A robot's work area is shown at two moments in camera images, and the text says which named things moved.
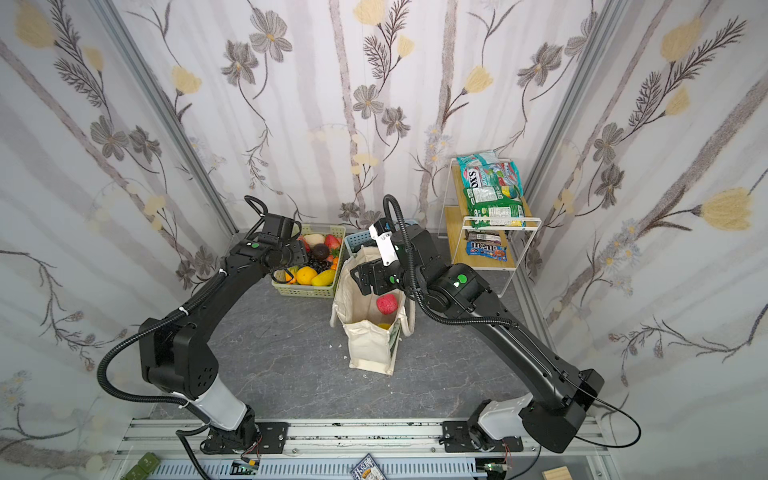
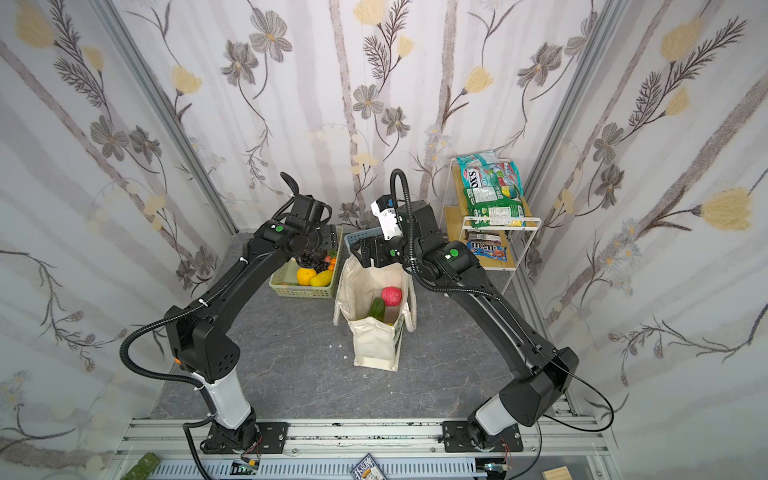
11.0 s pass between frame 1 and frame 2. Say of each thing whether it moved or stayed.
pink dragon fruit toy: moved
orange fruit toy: stayed
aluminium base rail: stayed
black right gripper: moved
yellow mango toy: stayed
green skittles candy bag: stayed
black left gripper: moved
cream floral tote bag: stayed
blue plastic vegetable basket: stayed
